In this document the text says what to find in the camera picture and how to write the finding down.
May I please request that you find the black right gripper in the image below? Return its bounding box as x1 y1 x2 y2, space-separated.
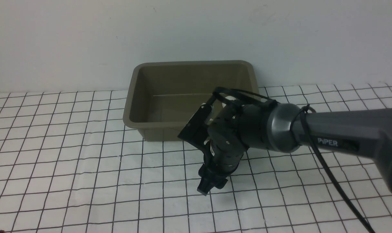
197 104 247 196

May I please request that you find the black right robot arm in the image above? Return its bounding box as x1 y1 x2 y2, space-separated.
197 99 392 195

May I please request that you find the olive green plastic bin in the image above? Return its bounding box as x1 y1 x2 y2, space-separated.
123 60 259 142

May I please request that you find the white black grid tablecloth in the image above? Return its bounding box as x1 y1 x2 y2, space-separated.
0 83 392 233

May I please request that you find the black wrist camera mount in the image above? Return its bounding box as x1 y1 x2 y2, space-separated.
177 103 213 152

